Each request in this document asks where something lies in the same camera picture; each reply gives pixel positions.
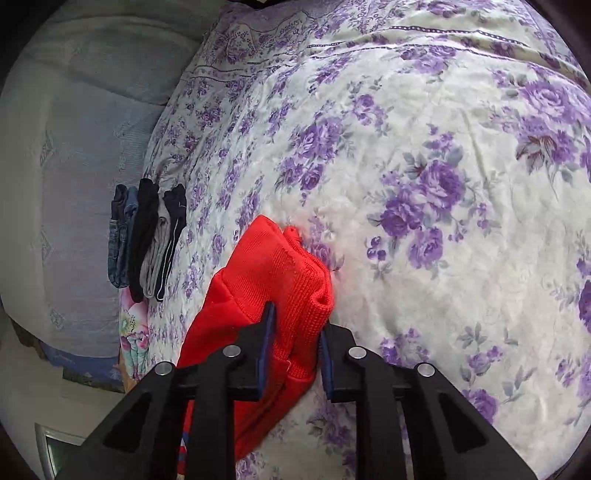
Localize white lace cover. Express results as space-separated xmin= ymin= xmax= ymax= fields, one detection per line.
xmin=1 ymin=1 xmax=221 ymax=358

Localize folded grey white garment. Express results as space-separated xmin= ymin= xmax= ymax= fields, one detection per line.
xmin=139 ymin=197 xmax=171 ymax=298

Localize folded teal pink floral quilt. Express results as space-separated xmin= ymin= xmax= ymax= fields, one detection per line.
xmin=119 ymin=287 xmax=149 ymax=381

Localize purple floral bed sheet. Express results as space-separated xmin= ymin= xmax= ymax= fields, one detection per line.
xmin=144 ymin=1 xmax=590 ymax=479

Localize folded black pants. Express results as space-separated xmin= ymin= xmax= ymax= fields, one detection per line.
xmin=128 ymin=178 xmax=159 ymax=303

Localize folded navy striped pants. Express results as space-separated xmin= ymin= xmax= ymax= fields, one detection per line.
xmin=154 ymin=184 xmax=186 ymax=302

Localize red pants with blue stripe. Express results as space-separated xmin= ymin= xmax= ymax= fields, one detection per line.
xmin=177 ymin=215 xmax=335 ymax=460

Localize blue patterned cloth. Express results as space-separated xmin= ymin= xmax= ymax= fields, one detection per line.
xmin=41 ymin=343 xmax=123 ymax=393

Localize folded blue jeans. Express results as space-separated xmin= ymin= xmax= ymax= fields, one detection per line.
xmin=107 ymin=184 xmax=138 ymax=289

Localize window with white frame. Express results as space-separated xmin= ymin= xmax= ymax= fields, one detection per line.
xmin=35 ymin=423 xmax=85 ymax=480

